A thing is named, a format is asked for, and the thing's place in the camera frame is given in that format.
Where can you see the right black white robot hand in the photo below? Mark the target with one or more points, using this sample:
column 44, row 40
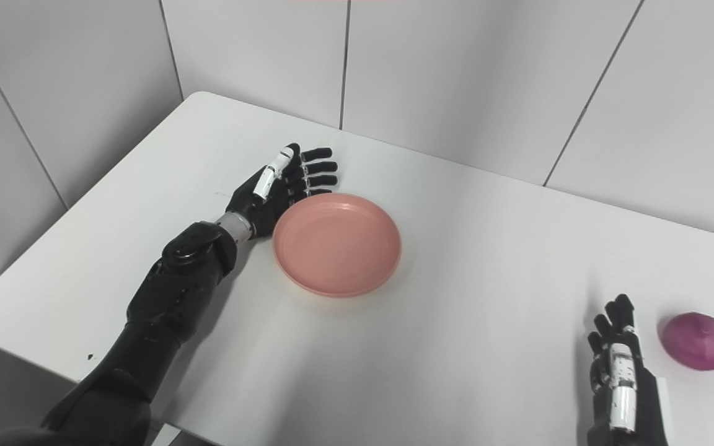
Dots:
column 648, row 409

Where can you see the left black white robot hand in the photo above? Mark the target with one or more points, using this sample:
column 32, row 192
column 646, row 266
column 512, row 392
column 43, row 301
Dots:
column 264, row 207

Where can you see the pink round plate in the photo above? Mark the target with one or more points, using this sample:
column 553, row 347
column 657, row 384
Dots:
column 337, row 244

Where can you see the purple red onion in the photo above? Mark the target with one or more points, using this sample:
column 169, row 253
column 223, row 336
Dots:
column 698, row 342

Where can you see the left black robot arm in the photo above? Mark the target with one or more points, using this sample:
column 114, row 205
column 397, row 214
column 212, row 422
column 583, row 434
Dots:
column 171, row 297

